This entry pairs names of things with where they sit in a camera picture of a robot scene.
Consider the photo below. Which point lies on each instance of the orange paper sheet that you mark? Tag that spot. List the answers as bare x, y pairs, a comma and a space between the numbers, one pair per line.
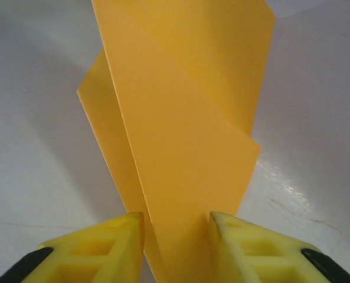
186, 118

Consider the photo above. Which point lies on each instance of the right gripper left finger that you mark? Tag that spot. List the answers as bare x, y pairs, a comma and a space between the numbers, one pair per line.
124, 233

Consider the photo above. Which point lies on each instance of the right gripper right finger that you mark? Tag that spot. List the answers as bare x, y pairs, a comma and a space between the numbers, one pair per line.
236, 233

